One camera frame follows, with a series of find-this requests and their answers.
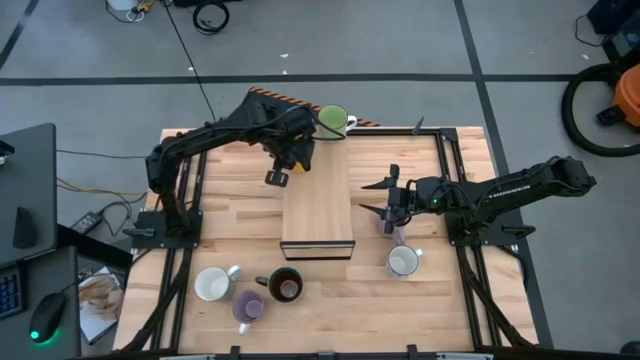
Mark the brown paper bag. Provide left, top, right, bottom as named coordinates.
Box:
left=78, top=272, right=125, bottom=321

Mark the teal brown glazed mug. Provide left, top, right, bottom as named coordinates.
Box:
left=255, top=266, right=305, bottom=304

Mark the orange vacuum cleaner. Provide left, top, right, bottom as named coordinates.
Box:
left=595, top=63, right=640, bottom=129

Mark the black power adapter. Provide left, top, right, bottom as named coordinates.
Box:
left=70, top=210, right=104, bottom=235

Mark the lilac ribbed mug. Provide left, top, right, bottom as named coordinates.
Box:
left=378, top=214, right=409, bottom=247

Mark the orange shop vacuum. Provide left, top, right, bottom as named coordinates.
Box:
left=560, top=63, right=640, bottom=159

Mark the black ramp orange striped edge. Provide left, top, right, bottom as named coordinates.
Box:
left=233, top=86, right=381, bottom=129

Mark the long black floor cable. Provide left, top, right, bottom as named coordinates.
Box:
left=160, top=0, right=221, bottom=127

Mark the black coiled cable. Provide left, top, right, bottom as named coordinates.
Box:
left=192, top=1, right=231, bottom=36

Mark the thin black cable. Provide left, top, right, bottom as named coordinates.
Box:
left=56, top=148, right=151, bottom=160

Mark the black keyboard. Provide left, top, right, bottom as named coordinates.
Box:
left=0, top=264, right=27, bottom=321

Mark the black aluminium table frame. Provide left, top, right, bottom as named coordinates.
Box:
left=122, top=115, right=536, bottom=360

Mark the grey desk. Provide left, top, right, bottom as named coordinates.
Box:
left=0, top=123, right=82, bottom=360

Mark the teal mug white interior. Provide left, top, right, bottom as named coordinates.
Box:
left=193, top=264, right=242, bottom=303

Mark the white blue-patterned mug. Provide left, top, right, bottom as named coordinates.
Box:
left=385, top=243, right=424, bottom=278

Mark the wooden shelf black metal frame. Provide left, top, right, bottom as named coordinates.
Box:
left=279, top=126, right=357, bottom=262

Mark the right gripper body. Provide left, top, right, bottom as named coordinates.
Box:
left=383, top=163, right=431, bottom=236

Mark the yellow floor cable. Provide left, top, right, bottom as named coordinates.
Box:
left=56, top=177, right=149, bottom=197

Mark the white paper sheet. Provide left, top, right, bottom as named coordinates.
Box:
left=78, top=267, right=124, bottom=346

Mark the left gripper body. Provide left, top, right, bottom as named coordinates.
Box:
left=264, top=134, right=317, bottom=189

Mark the black wedge-shaped desk item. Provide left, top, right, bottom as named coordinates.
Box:
left=13, top=206, right=39, bottom=250

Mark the purple and white mug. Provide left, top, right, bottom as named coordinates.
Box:
left=231, top=290, right=266, bottom=336

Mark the green and white mug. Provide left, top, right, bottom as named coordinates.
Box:
left=315, top=103, right=359, bottom=142

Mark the black equipment case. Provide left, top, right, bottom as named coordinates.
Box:
left=585, top=0, right=640, bottom=64

